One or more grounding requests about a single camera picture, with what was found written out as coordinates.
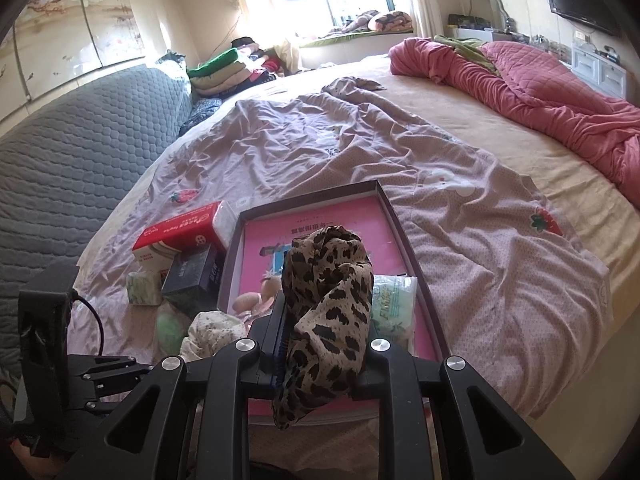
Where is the dark patterned pillow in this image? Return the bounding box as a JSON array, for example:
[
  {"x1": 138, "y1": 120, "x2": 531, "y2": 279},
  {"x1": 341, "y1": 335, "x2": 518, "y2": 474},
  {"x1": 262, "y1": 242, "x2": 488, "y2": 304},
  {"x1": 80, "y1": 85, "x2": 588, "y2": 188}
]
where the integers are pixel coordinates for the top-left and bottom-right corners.
[{"x1": 179, "y1": 97, "x2": 223, "y2": 136}]

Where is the green white tissue packet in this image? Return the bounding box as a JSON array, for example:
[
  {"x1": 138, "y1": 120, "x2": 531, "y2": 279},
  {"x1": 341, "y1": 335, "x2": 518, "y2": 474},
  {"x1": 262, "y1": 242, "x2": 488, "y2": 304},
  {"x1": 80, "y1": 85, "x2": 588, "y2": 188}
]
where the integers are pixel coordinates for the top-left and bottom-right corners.
[
  {"x1": 371, "y1": 274, "x2": 419, "y2": 343},
  {"x1": 126, "y1": 271, "x2": 165, "y2": 307}
]

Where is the black cable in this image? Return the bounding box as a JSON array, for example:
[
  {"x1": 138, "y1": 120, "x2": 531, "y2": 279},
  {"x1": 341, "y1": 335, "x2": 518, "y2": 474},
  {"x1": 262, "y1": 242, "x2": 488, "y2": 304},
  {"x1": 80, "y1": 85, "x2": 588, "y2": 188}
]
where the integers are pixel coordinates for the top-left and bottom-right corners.
[{"x1": 74, "y1": 291, "x2": 106, "y2": 356}]

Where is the dark blue box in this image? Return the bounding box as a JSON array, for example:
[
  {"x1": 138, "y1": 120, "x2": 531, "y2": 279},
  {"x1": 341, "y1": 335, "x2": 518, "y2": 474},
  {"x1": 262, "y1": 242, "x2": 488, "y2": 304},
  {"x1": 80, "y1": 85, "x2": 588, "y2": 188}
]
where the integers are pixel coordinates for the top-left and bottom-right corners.
[{"x1": 161, "y1": 244, "x2": 227, "y2": 307}]

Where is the white floral cloth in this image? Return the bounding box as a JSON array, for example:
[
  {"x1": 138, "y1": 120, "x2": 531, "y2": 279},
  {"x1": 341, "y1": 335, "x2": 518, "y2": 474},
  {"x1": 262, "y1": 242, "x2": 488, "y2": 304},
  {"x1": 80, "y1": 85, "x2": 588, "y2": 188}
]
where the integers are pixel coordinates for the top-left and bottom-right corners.
[{"x1": 180, "y1": 310, "x2": 248, "y2": 361}]

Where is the stack of folded clothes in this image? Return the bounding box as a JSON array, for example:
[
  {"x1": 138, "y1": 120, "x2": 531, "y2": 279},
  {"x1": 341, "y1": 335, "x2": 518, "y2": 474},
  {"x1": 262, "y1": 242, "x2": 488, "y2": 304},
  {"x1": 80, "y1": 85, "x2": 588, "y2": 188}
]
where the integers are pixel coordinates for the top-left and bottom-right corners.
[{"x1": 187, "y1": 35, "x2": 281, "y2": 101}]

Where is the red tissue box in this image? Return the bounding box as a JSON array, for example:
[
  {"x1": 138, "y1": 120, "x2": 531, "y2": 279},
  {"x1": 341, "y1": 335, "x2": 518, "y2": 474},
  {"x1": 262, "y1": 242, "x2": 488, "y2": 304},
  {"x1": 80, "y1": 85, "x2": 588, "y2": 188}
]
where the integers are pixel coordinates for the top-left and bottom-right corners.
[{"x1": 132, "y1": 201, "x2": 238, "y2": 273}]

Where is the lavender strawberry print duvet cover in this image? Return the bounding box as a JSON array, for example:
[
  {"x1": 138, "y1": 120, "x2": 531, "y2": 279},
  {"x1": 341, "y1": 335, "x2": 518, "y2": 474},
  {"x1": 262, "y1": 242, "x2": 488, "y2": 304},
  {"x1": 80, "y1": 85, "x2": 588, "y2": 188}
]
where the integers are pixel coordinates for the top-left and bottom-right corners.
[{"x1": 65, "y1": 76, "x2": 613, "y2": 480}]

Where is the bed with beige sheet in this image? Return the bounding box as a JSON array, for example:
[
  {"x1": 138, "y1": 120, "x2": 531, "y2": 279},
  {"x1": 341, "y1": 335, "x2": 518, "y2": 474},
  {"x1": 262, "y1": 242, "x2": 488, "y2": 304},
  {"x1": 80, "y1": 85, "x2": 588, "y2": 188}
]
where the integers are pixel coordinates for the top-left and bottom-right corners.
[{"x1": 65, "y1": 55, "x2": 640, "y2": 480}]

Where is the white drawer cabinet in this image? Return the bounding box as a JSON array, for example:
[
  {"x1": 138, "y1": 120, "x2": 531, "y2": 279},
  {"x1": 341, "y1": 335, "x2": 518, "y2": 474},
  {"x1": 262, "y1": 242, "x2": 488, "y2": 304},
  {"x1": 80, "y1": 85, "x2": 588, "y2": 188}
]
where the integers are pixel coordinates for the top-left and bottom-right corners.
[{"x1": 570, "y1": 40, "x2": 628, "y2": 101}]

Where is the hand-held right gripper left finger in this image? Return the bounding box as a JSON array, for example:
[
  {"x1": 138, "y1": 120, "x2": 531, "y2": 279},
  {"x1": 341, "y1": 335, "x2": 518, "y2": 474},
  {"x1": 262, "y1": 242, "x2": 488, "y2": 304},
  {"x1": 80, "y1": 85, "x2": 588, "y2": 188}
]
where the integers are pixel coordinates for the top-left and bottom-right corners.
[{"x1": 65, "y1": 305, "x2": 290, "y2": 480}]

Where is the windowsill bedding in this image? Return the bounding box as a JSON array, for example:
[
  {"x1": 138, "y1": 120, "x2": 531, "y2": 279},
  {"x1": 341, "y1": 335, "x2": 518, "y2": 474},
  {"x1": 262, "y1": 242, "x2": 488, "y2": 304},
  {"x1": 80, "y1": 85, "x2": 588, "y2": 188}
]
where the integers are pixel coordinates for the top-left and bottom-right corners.
[{"x1": 320, "y1": 9, "x2": 416, "y2": 38}]

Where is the dressing table mirror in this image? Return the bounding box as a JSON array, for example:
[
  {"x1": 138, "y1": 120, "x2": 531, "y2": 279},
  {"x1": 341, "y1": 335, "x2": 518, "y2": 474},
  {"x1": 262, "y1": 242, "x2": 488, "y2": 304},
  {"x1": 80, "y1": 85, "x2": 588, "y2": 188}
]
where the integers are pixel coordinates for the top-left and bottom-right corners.
[{"x1": 470, "y1": 0, "x2": 511, "y2": 23}]

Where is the shallow dark box tray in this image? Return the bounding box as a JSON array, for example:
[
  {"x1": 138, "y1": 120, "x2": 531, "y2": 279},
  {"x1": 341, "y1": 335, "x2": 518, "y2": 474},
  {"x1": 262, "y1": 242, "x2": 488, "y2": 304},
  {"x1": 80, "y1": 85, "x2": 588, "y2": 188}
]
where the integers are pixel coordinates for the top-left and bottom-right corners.
[{"x1": 216, "y1": 180, "x2": 451, "y2": 416}]

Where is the pink quilt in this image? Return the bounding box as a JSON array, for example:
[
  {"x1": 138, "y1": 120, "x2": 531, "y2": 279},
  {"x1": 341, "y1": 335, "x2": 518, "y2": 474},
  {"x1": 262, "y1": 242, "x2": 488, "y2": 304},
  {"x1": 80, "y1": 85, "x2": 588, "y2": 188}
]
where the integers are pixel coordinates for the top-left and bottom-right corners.
[{"x1": 389, "y1": 37, "x2": 640, "y2": 191}]

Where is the grey quilted headboard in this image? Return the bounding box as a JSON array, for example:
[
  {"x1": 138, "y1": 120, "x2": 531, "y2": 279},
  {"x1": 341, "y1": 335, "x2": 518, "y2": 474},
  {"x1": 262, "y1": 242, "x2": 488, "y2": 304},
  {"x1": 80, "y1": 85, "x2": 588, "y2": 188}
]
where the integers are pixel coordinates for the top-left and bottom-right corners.
[{"x1": 0, "y1": 65, "x2": 193, "y2": 386}]

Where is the cluttered dressing table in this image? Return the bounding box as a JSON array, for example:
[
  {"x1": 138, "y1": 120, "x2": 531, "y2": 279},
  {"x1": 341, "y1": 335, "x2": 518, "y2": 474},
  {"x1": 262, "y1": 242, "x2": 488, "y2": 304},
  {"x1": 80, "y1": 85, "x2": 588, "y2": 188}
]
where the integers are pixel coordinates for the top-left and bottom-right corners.
[{"x1": 447, "y1": 12, "x2": 573, "y2": 61}]

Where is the blossom wall painting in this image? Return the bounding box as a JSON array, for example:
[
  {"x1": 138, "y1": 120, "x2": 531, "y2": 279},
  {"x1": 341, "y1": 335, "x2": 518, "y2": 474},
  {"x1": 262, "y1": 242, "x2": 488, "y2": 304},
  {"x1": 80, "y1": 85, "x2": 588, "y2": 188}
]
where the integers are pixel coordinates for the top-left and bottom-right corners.
[{"x1": 0, "y1": 0, "x2": 146, "y2": 121}]

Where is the small plush toy pink ribbon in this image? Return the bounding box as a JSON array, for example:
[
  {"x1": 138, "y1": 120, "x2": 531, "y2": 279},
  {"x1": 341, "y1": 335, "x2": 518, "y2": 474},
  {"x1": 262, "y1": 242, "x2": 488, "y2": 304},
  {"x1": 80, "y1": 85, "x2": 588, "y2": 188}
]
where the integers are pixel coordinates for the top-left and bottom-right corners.
[{"x1": 234, "y1": 276, "x2": 283, "y2": 318}]

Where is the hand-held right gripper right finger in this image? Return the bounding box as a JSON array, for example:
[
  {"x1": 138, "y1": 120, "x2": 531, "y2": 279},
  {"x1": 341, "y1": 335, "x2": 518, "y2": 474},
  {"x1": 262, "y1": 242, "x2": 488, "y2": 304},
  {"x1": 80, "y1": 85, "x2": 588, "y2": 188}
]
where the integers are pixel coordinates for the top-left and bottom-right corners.
[{"x1": 350, "y1": 337, "x2": 576, "y2": 480}]

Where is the green round puff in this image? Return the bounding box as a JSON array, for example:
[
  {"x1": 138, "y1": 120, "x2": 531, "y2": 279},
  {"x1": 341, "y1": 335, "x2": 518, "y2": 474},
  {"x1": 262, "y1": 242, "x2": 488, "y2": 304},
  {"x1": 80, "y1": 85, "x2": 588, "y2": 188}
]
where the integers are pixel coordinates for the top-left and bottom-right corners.
[{"x1": 155, "y1": 307, "x2": 194, "y2": 356}]

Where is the leopard print cloth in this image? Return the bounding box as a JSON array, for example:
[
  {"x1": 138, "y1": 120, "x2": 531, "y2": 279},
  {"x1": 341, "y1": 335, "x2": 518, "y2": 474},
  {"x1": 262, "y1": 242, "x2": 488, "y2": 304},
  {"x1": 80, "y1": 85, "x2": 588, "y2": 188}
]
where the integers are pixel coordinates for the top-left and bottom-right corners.
[{"x1": 271, "y1": 226, "x2": 373, "y2": 433}]

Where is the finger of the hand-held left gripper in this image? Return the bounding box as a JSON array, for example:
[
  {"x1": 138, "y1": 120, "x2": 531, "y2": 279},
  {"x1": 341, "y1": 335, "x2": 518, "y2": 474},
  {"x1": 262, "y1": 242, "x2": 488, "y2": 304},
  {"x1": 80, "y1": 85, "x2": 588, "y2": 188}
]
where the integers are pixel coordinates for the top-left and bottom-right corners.
[{"x1": 67, "y1": 355, "x2": 153, "y2": 403}]

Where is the green cloth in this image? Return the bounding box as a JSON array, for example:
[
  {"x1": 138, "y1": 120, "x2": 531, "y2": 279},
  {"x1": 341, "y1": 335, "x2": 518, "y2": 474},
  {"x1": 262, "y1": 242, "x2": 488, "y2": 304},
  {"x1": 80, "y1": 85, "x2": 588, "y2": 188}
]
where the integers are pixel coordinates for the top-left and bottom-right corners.
[{"x1": 432, "y1": 35, "x2": 501, "y2": 73}]

